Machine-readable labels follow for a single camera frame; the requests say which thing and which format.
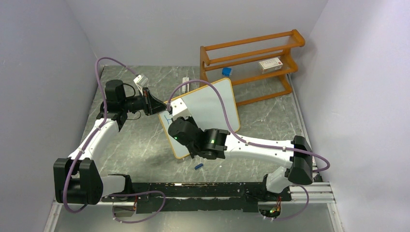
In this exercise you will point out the orange wooden shelf rack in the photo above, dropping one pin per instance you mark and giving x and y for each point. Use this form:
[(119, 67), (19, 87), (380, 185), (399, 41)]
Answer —
[(243, 57)]

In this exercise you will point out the yellow framed whiteboard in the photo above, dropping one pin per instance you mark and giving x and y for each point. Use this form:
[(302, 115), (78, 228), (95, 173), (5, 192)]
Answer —
[(206, 110)]

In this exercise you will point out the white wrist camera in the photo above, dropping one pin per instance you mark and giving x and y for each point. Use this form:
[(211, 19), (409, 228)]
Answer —
[(140, 81), (179, 109)]

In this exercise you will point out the small blue box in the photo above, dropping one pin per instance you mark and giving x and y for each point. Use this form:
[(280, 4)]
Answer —
[(226, 71)]

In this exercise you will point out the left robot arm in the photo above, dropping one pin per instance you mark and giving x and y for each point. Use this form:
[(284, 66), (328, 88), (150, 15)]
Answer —
[(77, 179)]

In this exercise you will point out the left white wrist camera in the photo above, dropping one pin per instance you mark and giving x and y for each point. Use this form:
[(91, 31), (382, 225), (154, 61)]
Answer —
[(140, 81)]

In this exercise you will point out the blue marker cap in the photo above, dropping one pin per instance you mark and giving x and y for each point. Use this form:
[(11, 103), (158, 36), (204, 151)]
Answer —
[(198, 166)]

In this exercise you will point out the white red carton box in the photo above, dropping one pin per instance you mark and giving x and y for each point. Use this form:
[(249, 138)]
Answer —
[(270, 65)]

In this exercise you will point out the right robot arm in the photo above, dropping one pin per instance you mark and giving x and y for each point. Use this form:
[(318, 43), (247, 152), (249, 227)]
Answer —
[(292, 156)]

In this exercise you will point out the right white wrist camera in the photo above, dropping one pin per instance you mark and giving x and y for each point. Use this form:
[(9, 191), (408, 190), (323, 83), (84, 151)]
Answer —
[(179, 109)]

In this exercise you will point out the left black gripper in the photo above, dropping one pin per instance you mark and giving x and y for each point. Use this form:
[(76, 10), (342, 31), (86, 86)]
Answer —
[(151, 105)]

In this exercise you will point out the aluminium frame profile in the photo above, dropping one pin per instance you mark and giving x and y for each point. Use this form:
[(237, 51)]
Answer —
[(312, 209)]

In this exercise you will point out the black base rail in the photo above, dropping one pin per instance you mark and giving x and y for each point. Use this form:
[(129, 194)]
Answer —
[(177, 197)]

